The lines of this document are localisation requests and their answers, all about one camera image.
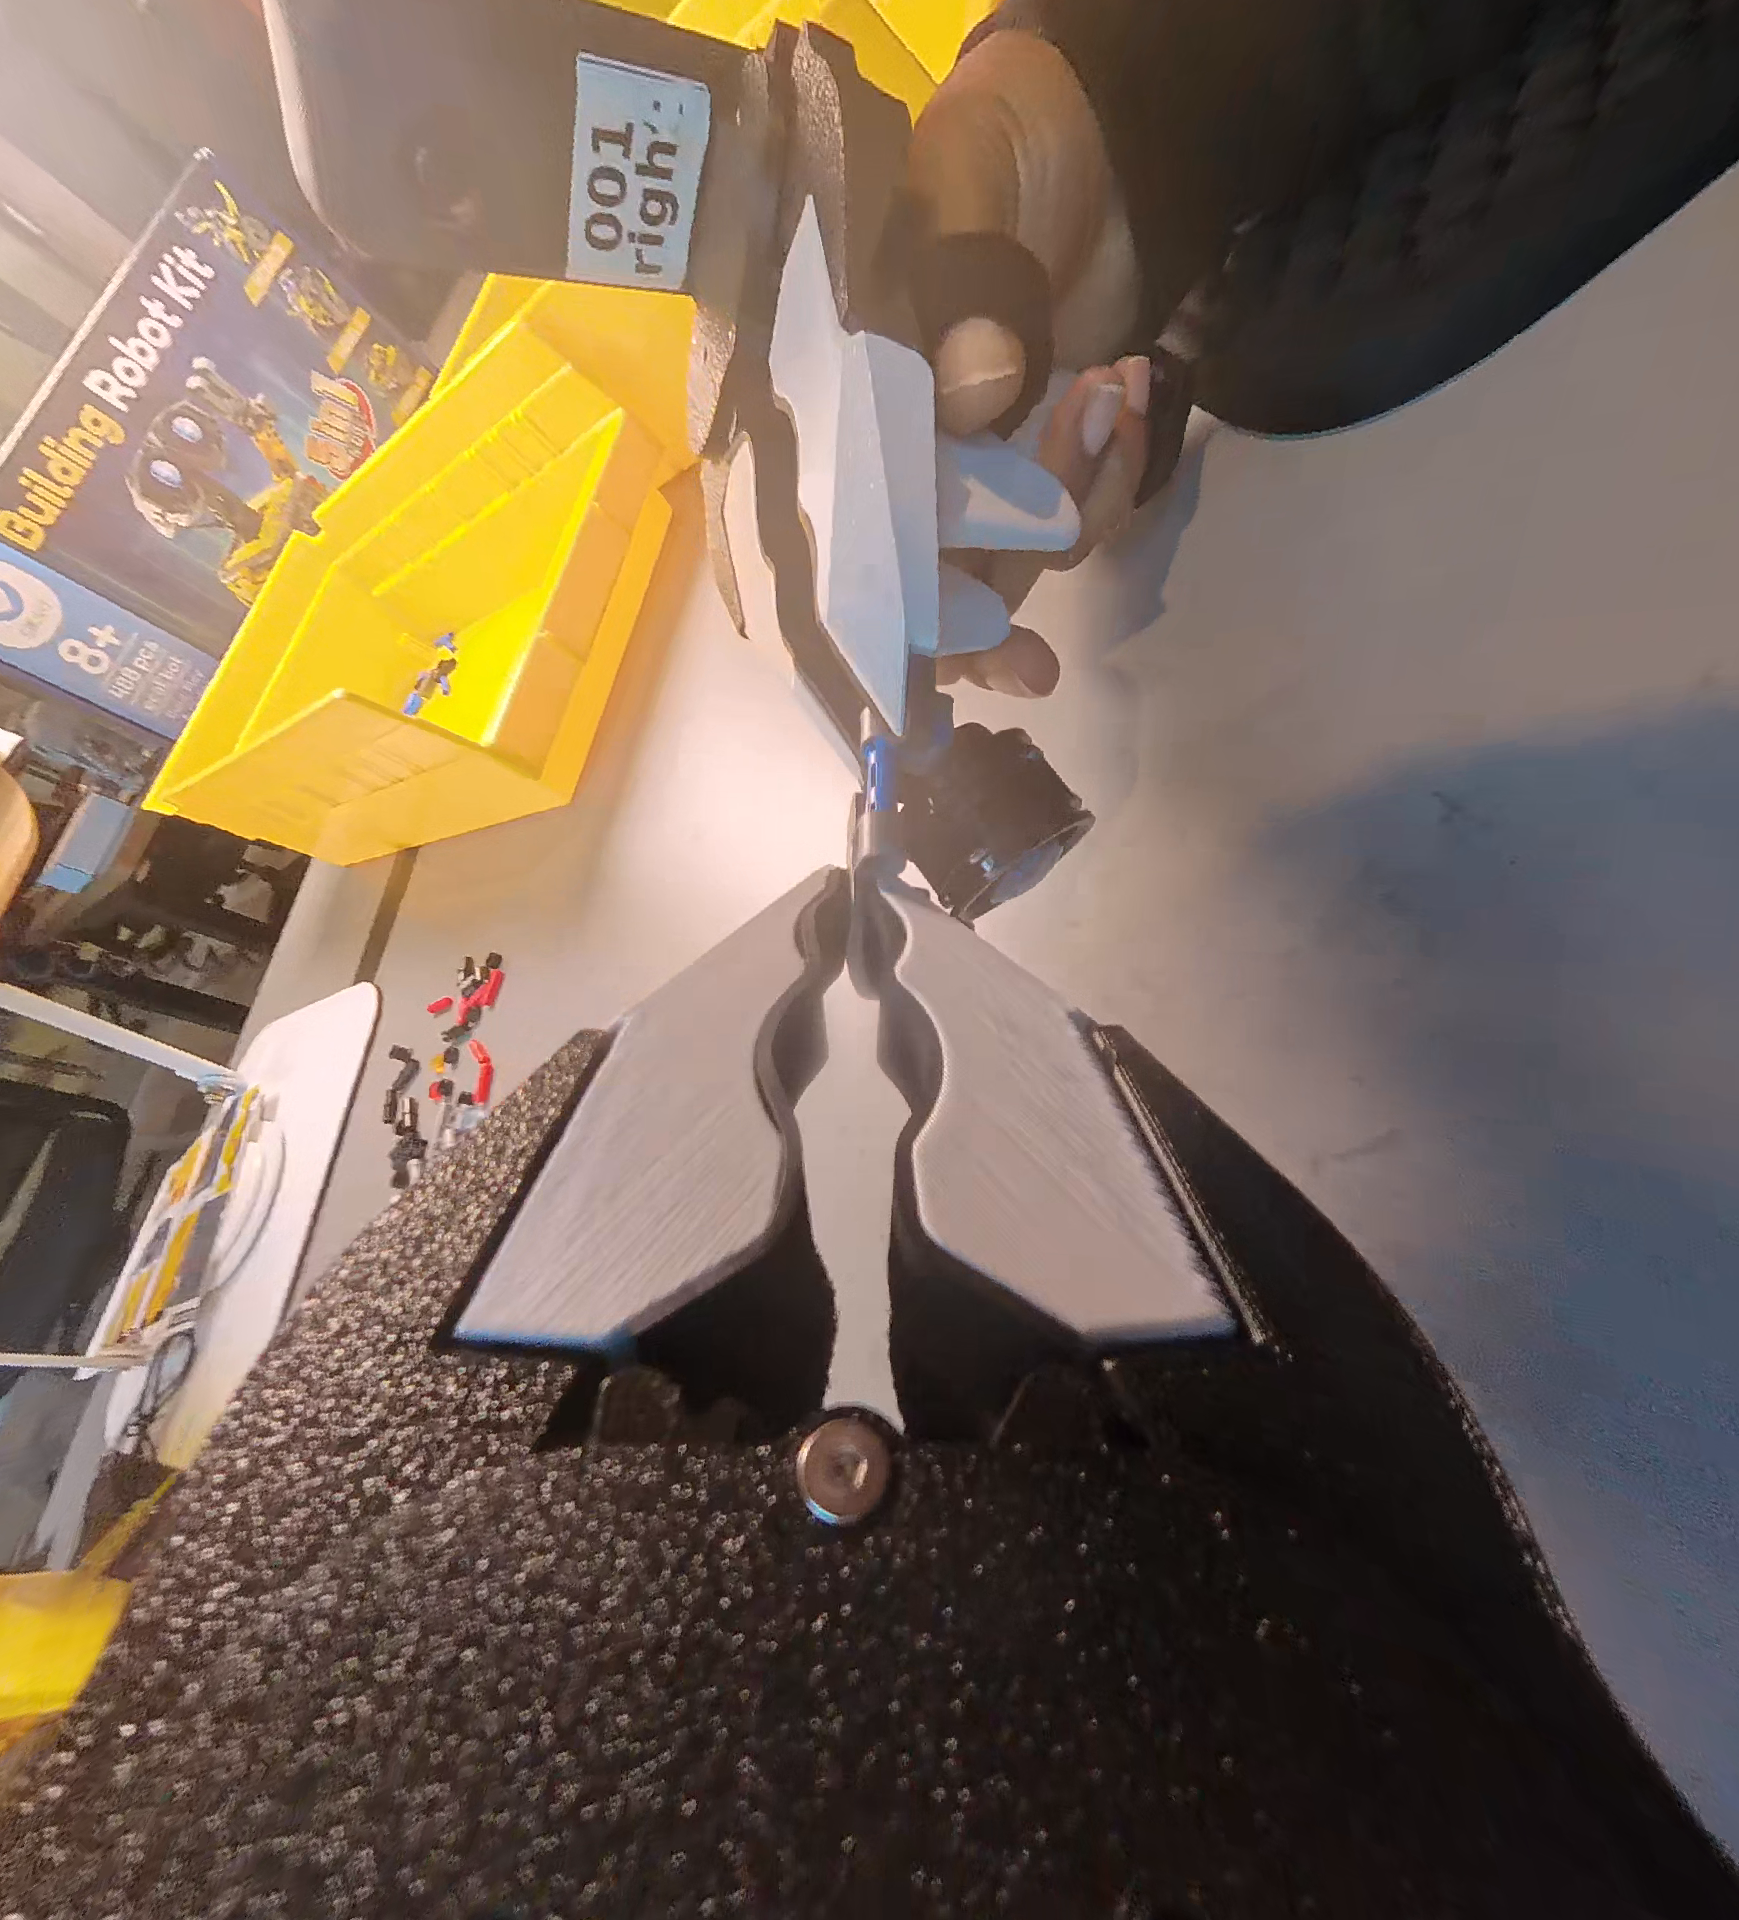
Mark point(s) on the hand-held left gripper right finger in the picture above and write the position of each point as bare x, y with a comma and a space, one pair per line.
1048, 1185

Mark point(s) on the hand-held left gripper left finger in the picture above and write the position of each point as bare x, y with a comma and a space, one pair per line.
629, 1200

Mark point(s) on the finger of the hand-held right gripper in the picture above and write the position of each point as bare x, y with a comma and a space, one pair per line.
871, 509
786, 599

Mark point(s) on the black toy wheel assembly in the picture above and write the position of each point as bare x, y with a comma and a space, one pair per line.
1004, 810

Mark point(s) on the grey desk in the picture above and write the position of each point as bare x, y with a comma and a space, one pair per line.
1409, 630

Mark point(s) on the person's right hand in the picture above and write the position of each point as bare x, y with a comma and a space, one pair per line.
1035, 164

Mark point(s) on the pile of small toy parts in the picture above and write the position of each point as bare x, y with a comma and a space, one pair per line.
449, 1065

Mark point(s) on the white book stand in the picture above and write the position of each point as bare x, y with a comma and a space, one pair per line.
315, 1141

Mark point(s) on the small blue toy piece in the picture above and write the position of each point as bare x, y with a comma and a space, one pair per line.
434, 676

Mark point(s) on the yellow printed leaflet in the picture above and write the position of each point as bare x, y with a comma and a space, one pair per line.
196, 1200

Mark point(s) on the blue toy kit box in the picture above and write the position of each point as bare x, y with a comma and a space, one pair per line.
134, 449

